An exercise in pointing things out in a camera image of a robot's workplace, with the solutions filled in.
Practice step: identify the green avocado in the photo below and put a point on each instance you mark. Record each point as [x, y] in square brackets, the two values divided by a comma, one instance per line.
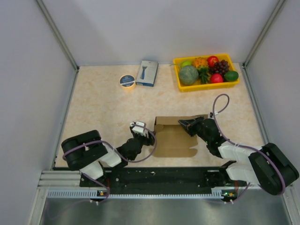
[231, 76]

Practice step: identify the razor in blue package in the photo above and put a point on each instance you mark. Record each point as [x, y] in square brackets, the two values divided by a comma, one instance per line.
[147, 73]

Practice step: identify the red apple front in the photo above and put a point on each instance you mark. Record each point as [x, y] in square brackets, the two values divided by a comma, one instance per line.
[216, 78]

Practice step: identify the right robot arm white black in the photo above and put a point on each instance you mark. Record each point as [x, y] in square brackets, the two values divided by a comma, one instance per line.
[267, 166]

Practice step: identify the small pineapple green leaves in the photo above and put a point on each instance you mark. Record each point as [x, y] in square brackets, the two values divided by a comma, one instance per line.
[204, 75]

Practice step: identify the green round melon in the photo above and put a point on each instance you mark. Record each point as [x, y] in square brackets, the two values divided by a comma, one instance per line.
[188, 75]

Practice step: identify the red apple back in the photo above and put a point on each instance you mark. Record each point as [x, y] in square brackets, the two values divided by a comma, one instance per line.
[212, 60]

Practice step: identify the dark purple grape bunch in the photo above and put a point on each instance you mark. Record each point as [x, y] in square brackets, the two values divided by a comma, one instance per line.
[221, 67]

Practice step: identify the small green apple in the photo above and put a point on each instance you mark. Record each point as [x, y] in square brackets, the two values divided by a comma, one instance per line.
[185, 63]

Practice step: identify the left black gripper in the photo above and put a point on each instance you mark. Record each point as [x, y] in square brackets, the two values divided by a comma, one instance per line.
[148, 141]

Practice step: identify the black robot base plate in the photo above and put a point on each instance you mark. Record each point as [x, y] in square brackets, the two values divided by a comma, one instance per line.
[167, 180]

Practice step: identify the brown cardboard paper box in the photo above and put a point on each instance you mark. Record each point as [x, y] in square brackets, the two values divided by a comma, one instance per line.
[173, 141]

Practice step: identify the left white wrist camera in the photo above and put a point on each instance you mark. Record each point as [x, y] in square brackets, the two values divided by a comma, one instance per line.
[138, 128]

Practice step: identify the red apple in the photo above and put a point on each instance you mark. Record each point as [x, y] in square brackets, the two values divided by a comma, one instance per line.
[212, 60]
[216, 78]

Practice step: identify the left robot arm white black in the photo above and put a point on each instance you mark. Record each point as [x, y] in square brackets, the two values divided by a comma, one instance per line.
[86, 152]

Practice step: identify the yellow masking tape roll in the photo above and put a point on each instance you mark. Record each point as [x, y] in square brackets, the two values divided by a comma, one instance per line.
[127, 82]

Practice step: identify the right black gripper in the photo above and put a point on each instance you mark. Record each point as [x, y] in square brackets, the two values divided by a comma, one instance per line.
[191, 124]

